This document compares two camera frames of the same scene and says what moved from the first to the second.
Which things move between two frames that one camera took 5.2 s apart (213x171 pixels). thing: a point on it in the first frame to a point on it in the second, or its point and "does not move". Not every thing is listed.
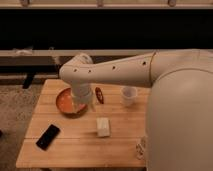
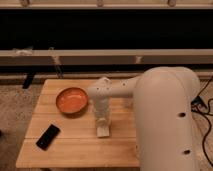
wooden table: (110, 134) does not move
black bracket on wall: (27, 83) does not move
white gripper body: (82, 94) to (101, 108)
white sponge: (103, 126) does not move
